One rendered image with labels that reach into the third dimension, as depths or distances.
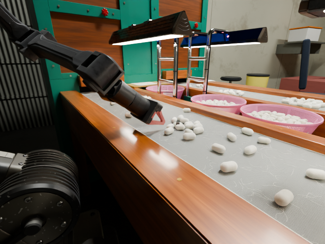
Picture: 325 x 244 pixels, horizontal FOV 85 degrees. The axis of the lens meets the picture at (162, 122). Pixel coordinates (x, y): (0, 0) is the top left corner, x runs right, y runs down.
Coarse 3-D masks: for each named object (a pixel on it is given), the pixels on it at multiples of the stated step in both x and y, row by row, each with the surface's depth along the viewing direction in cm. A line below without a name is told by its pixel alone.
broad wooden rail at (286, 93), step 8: (192, 80) 167; (232, 88) 135; (240, 88) 130; (248, 88) 125; (256, 88) 124; (264, 88) 124; (288, 96) 106; (296, 96) 103; (304, 96) 100; (312, 96) 97; (320, 96) 97
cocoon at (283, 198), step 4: (280, 192) 29; (284, 192) 29; (288, 192) 29; (276, 196) 29; (280, 196) 28; (284, 196) 28; (288, 196) 28; (292, 196) 28; (276, 200) 28; (280, 200) 28; (284, 200) 28; (288, 200) 28; (280, 204) 28; (284, 204) 28
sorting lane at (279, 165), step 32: (96, 96) 110; (160, 128) 60; (192, 128) 60; (224, 128) 60; (192, 160) 41; (224, 160) 41; (256, 160) 41; (288, 160) 41; (320, 160) 41; (256, 192) 31; (320, 192) 31; (288, 224) 25; (320, 224) 25
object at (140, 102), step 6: (138, 96) 48; (132, 102) 47; (138, 102) 48; (144, 102) 49; (150, 102) 51; (156, 102) 49; (126, 108) 49; (132, 108) 48; (138, 108) 48; (144, 108) 49; (150, 108) 50; (156, 108) 49; (132, 114) 55; (138, 114) 50; (144, 114) 50; (150, 114) 48; (144, 120) 49; (150, 120) 49
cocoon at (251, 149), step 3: (246, 147) 43; (249, 147) 43; (252, 147) 43; (255, 147) 44; (246, 150) 43; (249, 150) 43; (252, 150) 43; (255, 150) 43; (246, 153) 43; (249, 153) 43
